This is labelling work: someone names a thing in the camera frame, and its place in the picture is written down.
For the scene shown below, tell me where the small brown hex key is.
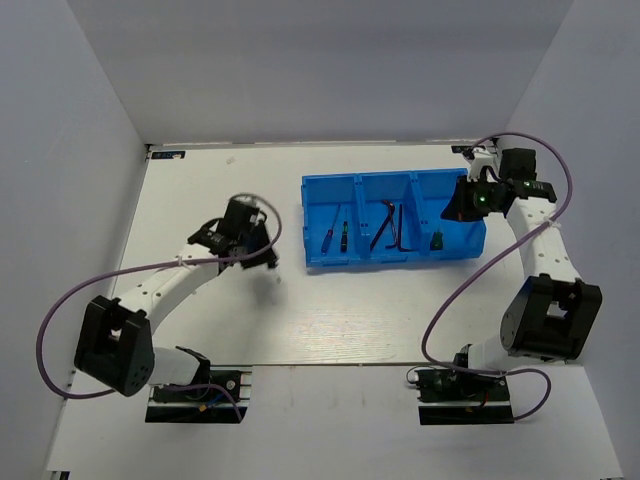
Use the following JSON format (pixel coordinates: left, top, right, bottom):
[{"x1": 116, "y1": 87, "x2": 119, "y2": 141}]
[{"x1": 382, "y1": 200, "x2": 395, "y2": 214}]

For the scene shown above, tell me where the medium brown hex key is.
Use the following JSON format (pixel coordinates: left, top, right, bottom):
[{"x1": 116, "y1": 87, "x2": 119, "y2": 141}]
[{"x1": 370, "y1": 212, "x2": 397, "y2": 251}]

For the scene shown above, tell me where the large brown hex key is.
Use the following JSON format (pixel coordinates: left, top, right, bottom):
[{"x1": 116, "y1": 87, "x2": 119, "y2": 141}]
[{"x1": 395, "y1": 204, "x2": 410, "y2": 252}]

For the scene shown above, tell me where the black green precision screwdriver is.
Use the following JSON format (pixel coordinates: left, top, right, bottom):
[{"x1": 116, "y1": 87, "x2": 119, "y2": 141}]
[{"x1": 340, "y1": 220, "x2": 349, "y2": 253}]

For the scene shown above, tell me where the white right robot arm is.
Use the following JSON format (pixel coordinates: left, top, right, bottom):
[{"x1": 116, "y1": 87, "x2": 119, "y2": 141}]
[{"x1": 441, "y1": 148, "x2": 602, "y2": 399}]

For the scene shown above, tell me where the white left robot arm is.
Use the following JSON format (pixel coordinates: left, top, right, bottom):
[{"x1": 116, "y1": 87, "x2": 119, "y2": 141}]
[{"x1": 74, "y1": 193, "x2": 278, "y2": 399}]

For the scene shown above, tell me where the right corner label sticker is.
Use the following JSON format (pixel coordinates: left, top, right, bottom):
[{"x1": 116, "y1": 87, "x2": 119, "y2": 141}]
[{"x1": 451, "y1": 145, "x2": 471, "y2": 153}]

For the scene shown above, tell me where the corner label sticker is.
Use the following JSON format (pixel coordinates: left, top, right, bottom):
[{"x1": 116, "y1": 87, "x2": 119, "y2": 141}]
[
  {"x1": 451, "y1": 145, "x2": 471, "y2": 153},
  {"x1": 151, "y1": 151, "x2": 186, "y2": 160}
]

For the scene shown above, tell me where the blue plastic compartment bin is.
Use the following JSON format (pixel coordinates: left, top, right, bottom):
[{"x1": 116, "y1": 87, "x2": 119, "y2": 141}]
[{"x1": 301, "y1": 169, "x2": 486, "y2": 268}]

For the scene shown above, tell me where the left corner label sticker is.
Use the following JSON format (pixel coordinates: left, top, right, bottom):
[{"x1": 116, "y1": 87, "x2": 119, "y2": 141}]
[{"x1": 151, "y1": 151, "x2": 186, "y2": 160}]

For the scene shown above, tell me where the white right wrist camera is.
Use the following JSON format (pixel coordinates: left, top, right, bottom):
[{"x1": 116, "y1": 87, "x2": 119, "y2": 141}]
[{"x1": 462, "y1": 146, "x2": 499, "y2": 182}]

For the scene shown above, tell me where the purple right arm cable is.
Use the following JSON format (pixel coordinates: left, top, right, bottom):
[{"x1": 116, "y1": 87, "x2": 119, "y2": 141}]
[{"x1": 407, "y1": 131, "x2": 574, "y2": 420}]

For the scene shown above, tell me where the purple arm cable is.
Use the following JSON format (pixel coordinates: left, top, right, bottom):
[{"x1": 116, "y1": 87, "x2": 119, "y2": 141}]
[
  {"x1": 37, "y1": 192, "x2": 284, "y2": 422},
  {"x1": 407, "y1": 131, "x2": 574, "y2": 420}
]

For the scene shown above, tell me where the blue handled precision screwdriver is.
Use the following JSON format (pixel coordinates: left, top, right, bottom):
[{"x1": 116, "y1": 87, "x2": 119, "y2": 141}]
[{"x1": 321, "y1": 204, "x2": 341, "y2": 255}]

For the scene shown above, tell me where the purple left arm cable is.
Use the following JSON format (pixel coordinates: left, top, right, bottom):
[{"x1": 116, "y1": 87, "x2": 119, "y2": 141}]
[{"x1": 37, "y1": 192, "x2": 284, "y2": 422}]

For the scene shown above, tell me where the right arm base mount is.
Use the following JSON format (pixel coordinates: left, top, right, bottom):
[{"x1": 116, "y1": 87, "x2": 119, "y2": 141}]
[{"x1": 406, "y1": 367, "x2": 514, "y2": 426}]

